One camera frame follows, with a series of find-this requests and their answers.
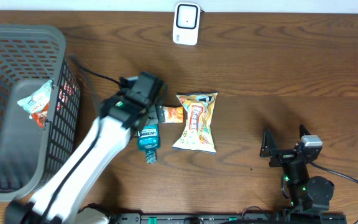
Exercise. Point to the blue Listerine mouthwash bottle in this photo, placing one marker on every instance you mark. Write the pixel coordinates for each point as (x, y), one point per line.
(149, 141)

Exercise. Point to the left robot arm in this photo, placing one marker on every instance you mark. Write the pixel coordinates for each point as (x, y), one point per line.
(119, 118)

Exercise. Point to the small orange tissue pack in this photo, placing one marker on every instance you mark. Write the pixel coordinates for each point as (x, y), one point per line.
(173, 114)

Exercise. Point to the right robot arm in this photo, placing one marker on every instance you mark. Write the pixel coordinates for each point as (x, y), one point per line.
(310, 196)

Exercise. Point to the pale green snack packet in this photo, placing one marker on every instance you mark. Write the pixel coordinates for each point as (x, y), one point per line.
(37, 101)

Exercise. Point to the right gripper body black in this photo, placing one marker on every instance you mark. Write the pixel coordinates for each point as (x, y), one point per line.
(283, 156)

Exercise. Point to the grey plastic mesh basket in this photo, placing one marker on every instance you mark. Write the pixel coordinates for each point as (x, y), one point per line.
(30, 155)

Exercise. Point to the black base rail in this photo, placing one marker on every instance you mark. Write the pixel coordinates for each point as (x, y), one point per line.
(135, 218)

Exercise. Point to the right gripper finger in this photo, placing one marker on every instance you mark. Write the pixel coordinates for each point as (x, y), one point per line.
(268, 147)
(303, 131)

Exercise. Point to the white barcode scanner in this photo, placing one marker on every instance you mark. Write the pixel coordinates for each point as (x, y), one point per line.
(186, 23)

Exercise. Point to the orange chocolate bar wrapper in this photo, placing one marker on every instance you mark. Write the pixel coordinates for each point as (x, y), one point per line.
(41, 116)

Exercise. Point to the yellow snack chip bag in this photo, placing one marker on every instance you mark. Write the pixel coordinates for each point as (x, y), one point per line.
(197, 135)

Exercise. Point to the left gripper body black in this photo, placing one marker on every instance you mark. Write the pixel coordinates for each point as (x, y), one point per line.
(151, 115)

